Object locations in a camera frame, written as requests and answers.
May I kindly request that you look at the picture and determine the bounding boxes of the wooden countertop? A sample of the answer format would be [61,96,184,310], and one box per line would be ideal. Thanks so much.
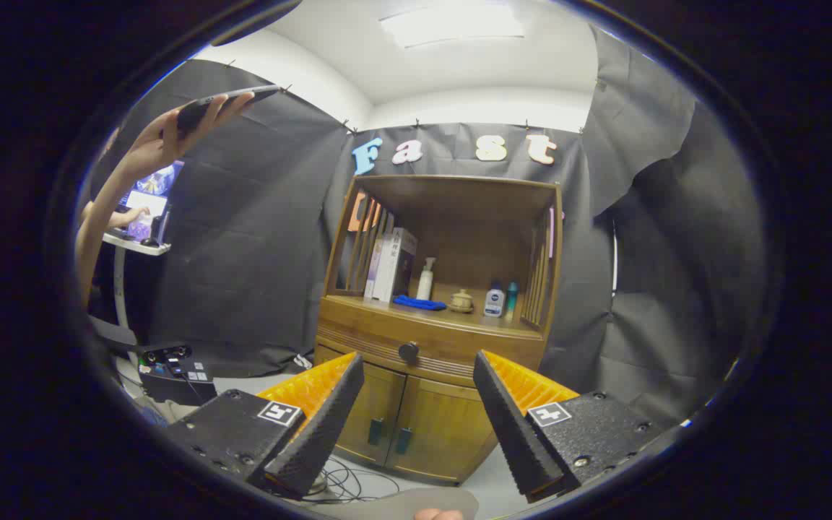
[322,282,543,340]

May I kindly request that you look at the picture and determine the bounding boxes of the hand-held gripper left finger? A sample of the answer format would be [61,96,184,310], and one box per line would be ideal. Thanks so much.
[167,352,365,501]

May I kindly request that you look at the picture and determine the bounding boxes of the dark phone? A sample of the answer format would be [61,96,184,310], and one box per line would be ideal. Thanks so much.
[176,84,283,134]

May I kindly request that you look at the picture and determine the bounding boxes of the white stand table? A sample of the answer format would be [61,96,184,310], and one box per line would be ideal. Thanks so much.
[102,231,171,347]

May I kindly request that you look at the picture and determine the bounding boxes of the blue cloth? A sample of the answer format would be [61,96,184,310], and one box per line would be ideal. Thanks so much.
[392,294,448,311]

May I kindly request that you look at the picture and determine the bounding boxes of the black device box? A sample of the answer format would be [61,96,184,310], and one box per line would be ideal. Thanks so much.
[138,343,218,405]

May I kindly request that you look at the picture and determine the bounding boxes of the black floor cables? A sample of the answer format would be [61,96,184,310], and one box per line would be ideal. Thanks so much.
[308,455,402,504]

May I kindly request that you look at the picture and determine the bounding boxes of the wooden cabinet door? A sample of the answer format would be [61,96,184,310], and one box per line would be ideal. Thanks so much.
[313,345,408,467]
[386,374,507,483]

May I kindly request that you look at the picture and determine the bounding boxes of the white pump bottle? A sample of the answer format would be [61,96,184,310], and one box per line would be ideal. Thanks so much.
[416,257,437,301]

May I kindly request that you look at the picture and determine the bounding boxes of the wooden cabinet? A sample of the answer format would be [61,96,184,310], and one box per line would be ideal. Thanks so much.
[313,173,565,485]

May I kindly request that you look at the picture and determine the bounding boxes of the white spine grey cover book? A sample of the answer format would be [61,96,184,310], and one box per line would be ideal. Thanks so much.
[375,227,418,303]

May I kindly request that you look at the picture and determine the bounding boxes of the ceiling light panel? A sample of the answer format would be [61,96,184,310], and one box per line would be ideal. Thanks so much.
[378,4,525,50]

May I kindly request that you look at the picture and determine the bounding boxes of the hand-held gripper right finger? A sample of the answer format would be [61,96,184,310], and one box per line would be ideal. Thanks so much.
[472,350,677,504]

